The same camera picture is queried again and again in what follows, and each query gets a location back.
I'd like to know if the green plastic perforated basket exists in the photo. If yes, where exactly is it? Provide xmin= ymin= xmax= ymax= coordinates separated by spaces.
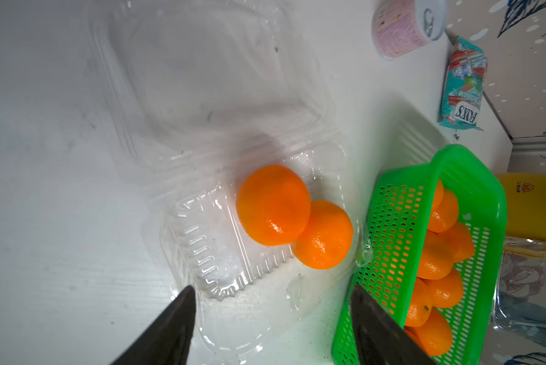
xmin=351 ymin=144 xmax=507 ymax=364

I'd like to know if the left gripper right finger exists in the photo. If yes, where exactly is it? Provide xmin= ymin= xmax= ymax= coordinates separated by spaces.
xmin=350 ymin=284 xmax=435 ymax=365

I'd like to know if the yellow pot with lid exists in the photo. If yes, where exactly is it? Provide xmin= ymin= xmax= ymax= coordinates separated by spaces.
xmin=496 ymin=173 xmax=546 ymax=242

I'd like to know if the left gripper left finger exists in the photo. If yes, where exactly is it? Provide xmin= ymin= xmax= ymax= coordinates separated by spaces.
xmin=113 ymin=285 xmax=196 ymax=365

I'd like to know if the small pink white cup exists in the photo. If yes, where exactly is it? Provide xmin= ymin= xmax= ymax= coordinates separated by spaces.
xmin=372 ymin=0 xmax=448 ymax=60

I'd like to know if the Fox's candy bag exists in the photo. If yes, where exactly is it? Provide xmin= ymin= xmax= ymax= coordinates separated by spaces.
xmin=439 ymin=37 xmax=487 ymax=130

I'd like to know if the orange in basket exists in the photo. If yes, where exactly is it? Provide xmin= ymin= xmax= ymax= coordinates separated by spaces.
xmin=437 ymin=221 xmax=475 ymax=262
xmin=423 ymin=269 xmax=464 ymax=309
xmin=427 ymin=189 xmax=459 ymax=234
xmin=417 ymin=231 xmax=454 ymax=280

